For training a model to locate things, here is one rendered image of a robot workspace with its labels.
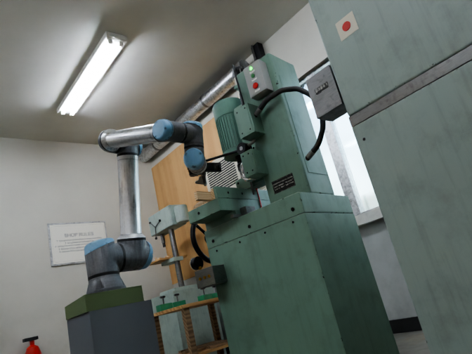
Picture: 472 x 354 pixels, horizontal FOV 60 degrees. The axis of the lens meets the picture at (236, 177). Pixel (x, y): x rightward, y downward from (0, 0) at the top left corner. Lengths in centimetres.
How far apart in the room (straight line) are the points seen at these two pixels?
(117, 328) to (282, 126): 116
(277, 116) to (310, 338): 96
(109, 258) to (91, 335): 38
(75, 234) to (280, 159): 338
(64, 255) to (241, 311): 316
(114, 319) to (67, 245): 290
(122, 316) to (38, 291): 273
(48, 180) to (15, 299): 130
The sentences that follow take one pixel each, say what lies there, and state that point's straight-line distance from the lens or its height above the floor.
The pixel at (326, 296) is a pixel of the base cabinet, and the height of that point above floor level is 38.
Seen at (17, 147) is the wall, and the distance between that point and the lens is 511.
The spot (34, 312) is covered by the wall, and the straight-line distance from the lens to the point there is 466.
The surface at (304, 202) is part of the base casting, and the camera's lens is 170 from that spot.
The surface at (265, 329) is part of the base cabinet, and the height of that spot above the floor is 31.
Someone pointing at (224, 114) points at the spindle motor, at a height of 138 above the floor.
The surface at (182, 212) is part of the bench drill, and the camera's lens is 427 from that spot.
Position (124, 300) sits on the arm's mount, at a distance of 205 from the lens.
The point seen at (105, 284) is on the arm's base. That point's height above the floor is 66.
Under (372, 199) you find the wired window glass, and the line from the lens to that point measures 328.
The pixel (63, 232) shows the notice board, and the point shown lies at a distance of 487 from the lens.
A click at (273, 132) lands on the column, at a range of 194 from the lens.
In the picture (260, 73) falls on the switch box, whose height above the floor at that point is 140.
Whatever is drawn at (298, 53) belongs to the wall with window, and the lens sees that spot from 380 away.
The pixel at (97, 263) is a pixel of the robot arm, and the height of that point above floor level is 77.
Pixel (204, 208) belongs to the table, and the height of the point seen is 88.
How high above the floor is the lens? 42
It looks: 17 degrees up
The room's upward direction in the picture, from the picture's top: 14 degrees counter-clockwise
